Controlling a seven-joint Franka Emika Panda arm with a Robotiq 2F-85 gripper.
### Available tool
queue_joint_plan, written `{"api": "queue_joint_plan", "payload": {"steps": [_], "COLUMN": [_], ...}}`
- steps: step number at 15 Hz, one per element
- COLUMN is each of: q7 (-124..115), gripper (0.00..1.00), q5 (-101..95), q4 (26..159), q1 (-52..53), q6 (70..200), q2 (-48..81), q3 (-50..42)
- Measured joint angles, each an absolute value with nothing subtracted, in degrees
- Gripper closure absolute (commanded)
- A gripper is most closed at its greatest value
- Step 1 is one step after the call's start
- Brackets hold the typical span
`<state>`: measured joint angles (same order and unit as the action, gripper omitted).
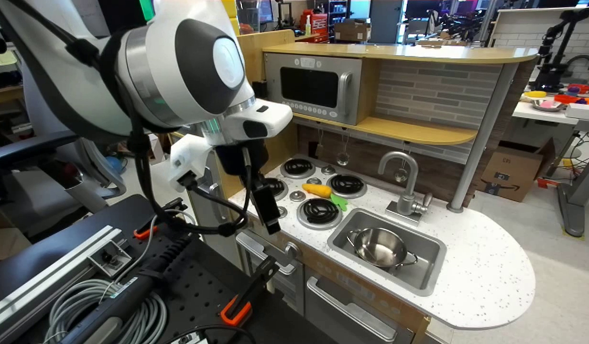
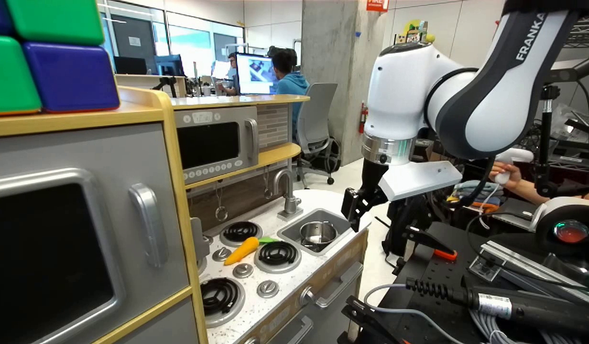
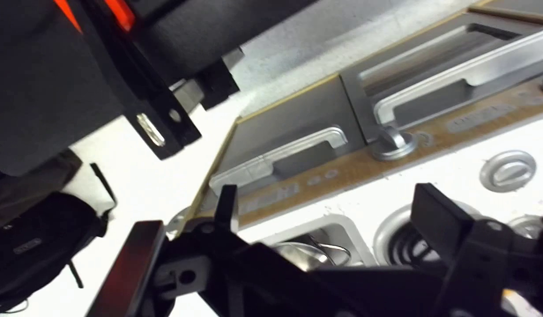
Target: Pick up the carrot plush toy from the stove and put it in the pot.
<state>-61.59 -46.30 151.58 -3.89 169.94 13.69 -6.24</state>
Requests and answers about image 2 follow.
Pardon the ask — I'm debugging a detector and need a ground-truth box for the grey office chair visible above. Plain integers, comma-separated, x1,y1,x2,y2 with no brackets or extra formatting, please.
293,82,343,187

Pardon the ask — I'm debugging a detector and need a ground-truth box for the silver toy door handle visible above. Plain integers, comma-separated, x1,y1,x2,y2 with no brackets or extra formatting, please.
314,262,364,312
267,313,318,344

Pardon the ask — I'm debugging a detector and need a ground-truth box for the silver toy cabinet handle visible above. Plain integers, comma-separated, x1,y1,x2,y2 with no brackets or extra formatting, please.
127,182,169,273

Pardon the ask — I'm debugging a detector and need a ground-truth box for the black ribbed cable connector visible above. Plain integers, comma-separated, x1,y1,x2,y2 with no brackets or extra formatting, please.
404,275,589,340

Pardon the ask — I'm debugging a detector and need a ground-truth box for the aluminium extrusion bar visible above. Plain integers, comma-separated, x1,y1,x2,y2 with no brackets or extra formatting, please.
469,239,589,306

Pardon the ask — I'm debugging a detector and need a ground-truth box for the silver toy sink basin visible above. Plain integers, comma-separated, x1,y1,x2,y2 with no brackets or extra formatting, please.
278,206,357,256

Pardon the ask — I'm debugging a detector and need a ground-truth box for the grey toy microwave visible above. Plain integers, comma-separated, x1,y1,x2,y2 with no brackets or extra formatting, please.
175,105,263,187

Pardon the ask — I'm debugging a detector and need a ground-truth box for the silver corner bracket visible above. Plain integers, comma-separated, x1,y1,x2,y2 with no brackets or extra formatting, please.
467,254,502,283

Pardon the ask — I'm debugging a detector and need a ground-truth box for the wooden toy kitchen unit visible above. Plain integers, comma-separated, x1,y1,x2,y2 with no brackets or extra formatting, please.
0,84,374,344

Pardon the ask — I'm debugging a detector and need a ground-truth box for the black camera on stand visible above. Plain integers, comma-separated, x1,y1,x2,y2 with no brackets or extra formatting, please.
538,55,589,199

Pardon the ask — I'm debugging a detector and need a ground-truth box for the wooden office desk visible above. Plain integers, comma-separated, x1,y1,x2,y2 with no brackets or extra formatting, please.
114,73,190,99

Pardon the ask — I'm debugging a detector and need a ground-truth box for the person in blue hoodie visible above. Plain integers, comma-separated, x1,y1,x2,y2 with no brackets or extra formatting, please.
267,44,314,145

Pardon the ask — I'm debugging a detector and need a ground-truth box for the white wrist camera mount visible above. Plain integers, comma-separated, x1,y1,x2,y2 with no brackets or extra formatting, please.
378,159,467,203

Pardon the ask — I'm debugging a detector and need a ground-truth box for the yellow green toy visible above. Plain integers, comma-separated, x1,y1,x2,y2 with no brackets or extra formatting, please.
400,17,435,48

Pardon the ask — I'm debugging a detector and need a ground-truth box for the grey round stove knob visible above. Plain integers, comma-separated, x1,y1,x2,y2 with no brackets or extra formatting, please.
211,245,236,264
255,279,282,300
232,262,257,281

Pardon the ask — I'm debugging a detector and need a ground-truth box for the seated person behind monitor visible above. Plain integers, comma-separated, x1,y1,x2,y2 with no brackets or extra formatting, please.
225,52,242,94

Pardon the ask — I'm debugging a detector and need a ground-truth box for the dark toy oven window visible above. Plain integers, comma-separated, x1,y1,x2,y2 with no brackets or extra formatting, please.
0,166,131,344

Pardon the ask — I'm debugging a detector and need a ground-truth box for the dark computer monitor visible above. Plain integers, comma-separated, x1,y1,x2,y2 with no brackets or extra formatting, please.
110,13,161,75
156,54,186,80

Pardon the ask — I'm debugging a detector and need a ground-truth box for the white rounded object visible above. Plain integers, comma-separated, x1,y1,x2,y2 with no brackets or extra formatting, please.
494,145,538,166

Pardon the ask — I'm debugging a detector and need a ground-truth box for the bare bystander hand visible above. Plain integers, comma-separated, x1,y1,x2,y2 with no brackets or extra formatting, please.
490,161,532,193

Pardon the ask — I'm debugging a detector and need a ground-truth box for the black coil toy burner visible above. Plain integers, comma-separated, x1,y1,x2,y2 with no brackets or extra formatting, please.
219,218,267,248
253,239,305,275
200,275,247,329

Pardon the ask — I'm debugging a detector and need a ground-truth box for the small steel pot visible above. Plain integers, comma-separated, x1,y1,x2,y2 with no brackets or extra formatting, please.
299,218,341,252

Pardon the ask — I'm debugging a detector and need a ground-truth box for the bare bystander forearm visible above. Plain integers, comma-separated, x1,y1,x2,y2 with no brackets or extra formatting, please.
521,178,589,206

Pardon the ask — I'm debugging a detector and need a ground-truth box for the red fire extinguisher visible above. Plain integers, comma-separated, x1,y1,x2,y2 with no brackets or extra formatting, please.
357,101,372,138

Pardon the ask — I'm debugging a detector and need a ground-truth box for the green plastic storage cube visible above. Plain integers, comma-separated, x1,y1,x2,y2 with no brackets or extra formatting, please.
0,34,47,118
7,0,108,48

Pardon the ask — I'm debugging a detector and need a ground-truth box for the lit computer monitor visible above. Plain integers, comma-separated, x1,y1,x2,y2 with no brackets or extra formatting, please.
234,52,280,97

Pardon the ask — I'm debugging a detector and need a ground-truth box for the silver toy faucet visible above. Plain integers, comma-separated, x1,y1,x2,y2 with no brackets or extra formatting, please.
272,166,305,222

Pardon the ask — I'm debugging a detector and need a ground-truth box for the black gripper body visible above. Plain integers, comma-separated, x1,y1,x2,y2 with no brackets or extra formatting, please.
357,157,393,208

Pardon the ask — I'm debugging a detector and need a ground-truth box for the grey coiled cable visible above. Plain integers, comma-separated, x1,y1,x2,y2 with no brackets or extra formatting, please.
362,283,569,344

